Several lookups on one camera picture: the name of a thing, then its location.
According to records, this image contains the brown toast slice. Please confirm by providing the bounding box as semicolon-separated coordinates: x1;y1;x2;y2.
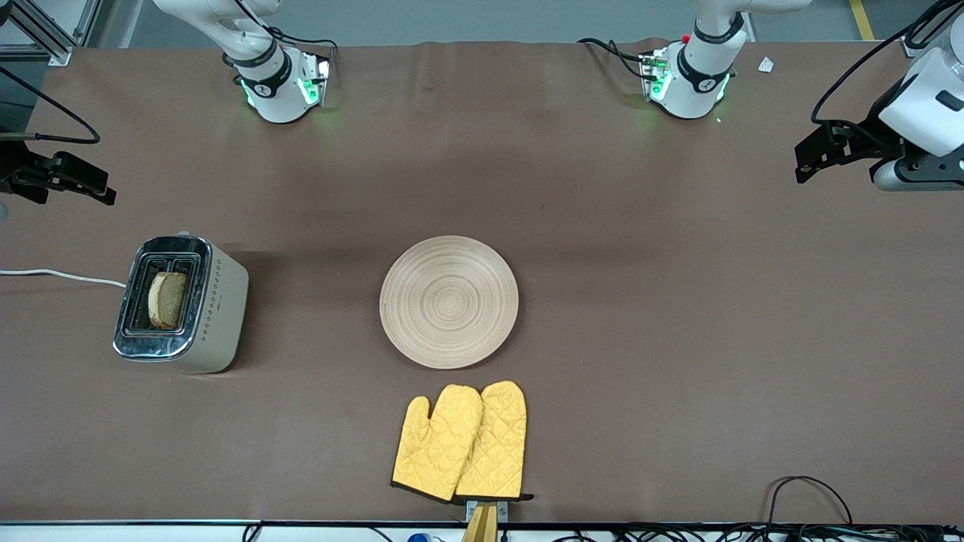
148;271;189;330

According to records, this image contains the round wooden plate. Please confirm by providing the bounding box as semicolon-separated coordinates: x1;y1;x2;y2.
380;236;520;370

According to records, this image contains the beige chrome toaster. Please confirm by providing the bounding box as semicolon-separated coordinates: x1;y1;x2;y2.
113;232;249;375

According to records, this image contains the brown table cover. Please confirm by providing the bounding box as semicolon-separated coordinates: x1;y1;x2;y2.
0;39;964;525

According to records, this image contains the yellow quilted oven mitt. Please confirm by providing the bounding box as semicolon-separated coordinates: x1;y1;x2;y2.
392;385;484;504
455;380;534;502

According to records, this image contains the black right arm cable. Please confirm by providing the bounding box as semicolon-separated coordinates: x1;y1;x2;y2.
0;66;101;145

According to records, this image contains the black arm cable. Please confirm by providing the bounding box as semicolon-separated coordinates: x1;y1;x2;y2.
810;0;964;126
0;66;101;145

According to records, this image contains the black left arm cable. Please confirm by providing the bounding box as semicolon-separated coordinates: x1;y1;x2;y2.
810;0;964;126

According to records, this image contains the white toaster power cord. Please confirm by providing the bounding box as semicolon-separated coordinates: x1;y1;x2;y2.
0;269;127;289

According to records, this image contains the black base cable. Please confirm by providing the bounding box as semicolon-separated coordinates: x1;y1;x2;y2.
578;38;650;81

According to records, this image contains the black looped cable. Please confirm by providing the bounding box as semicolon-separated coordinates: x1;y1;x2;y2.
767;476;854;528

